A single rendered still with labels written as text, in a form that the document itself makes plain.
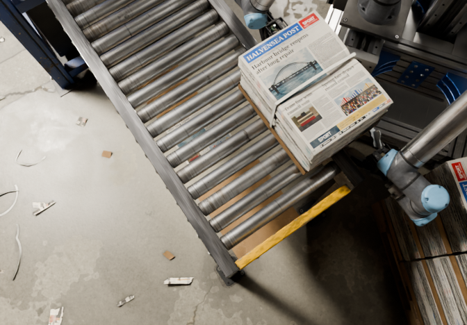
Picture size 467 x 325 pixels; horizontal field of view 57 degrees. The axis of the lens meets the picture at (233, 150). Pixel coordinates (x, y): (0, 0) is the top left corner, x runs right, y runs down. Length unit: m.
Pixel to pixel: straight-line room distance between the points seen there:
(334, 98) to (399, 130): 0.96
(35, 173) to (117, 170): 0.43
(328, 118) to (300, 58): 0.20
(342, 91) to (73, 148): 1.57
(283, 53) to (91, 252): 1.43
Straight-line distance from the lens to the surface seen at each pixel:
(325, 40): 1.34
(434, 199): 1.33
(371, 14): 1.65
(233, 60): 1.55
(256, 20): 1.47
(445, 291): 1.82
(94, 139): 2.39
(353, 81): 1.29
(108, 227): 2.26
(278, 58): 1.29
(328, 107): 1.24
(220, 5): 1.67
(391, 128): 2.18
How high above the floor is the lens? 2.15
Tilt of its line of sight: 73 degrees down
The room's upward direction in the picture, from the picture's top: 1 degrees counter-clockwise
